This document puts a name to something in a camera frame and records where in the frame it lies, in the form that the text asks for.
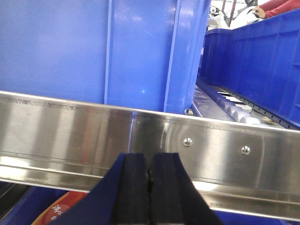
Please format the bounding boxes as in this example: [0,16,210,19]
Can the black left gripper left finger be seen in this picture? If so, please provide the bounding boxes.
[51,153,149,225]

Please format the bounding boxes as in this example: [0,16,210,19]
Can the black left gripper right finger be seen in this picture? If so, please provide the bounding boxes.
[150,153,222,225]

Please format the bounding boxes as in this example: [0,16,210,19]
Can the red sleeved forearm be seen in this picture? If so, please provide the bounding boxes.
[258,0,300,19]

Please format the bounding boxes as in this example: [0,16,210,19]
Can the blue bin left lower shelf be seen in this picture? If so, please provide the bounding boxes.
[0,182,67,225]

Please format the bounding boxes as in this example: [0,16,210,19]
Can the upper shelf roller track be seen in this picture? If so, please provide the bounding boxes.
[192,79,299,130]

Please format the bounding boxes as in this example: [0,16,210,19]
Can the large blue crate upper shelf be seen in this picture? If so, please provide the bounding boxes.
[0,0,210,114]

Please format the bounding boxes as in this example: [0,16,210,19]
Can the background person hand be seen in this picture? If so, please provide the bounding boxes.
[252,6,266,19]

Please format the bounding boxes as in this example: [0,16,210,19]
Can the red snack package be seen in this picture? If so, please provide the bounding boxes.
[31,191,87,225]

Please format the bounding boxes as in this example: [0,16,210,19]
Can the blue crate upper right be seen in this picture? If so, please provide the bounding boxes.
[198,9,300,128]

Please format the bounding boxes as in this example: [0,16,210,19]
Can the steel rail screw left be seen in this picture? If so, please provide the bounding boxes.
[183,138,193,147]

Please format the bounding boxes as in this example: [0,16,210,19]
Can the steel rail screw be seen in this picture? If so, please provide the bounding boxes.
[240,146,251,155]
[183,138,193,147]

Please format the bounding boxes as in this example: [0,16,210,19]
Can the steel rail screw right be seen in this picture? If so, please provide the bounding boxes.
[240,146,251,155]

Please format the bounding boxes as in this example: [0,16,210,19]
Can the stainless steel shelf rail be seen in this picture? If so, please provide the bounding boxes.
[0,91,300,221]

